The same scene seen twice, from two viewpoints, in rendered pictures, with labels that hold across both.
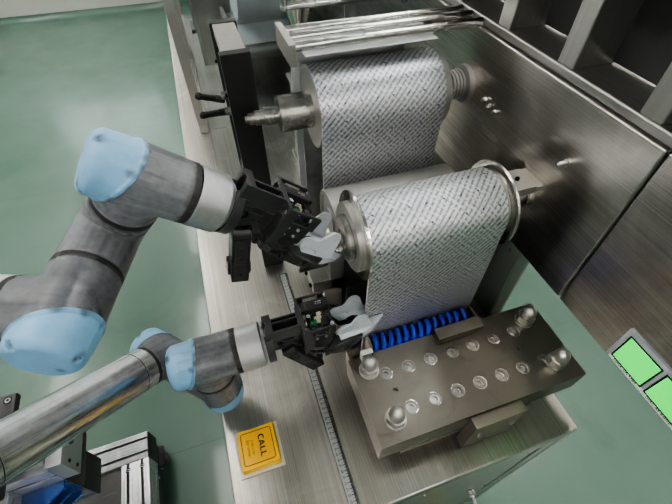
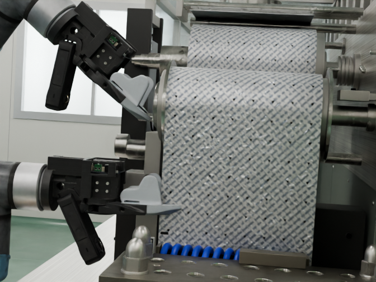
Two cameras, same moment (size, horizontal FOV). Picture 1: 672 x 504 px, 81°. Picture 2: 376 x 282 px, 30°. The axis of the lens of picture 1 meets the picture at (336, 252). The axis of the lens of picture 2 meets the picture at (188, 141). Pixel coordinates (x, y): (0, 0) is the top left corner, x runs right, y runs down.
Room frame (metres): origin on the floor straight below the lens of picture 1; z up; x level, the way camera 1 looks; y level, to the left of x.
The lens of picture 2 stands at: (-0.58, -0.54, 1.25)
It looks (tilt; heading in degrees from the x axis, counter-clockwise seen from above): 3 degrees down; 25
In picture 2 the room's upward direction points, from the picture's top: 3 degrees clockwise
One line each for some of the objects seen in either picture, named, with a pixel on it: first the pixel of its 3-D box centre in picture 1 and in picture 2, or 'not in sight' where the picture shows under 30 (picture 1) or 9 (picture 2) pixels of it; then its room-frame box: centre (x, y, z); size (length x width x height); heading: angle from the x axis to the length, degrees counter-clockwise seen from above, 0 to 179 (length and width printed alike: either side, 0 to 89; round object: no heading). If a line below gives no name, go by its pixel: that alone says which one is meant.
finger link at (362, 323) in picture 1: (361, 322); (150, 194); (0.35, -0.04, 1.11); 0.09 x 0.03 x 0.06; 107
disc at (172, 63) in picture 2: (354, 235); (170, 105); (0.43, -0.03, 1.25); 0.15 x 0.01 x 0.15; 18
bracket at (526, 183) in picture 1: (519, 181); (357, 94); (0.53, -0.31, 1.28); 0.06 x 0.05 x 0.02; 108
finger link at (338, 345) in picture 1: (337, 338); (119, 207); (0.34, 0.00, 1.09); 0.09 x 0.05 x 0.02; 107
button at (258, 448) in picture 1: (258, 447); not in sight; (0.21, 0.14, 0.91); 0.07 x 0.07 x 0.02; 18
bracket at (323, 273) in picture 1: (324, 296); (140, 221); (0.45, 0.02, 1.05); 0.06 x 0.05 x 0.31; 108
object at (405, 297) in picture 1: (425, 294); (237, 200); (0.41, -0.16, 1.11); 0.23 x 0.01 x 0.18; 108
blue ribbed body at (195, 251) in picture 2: (421, 329); (231, 259); (0.39, -0.17, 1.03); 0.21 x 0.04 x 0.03; 108
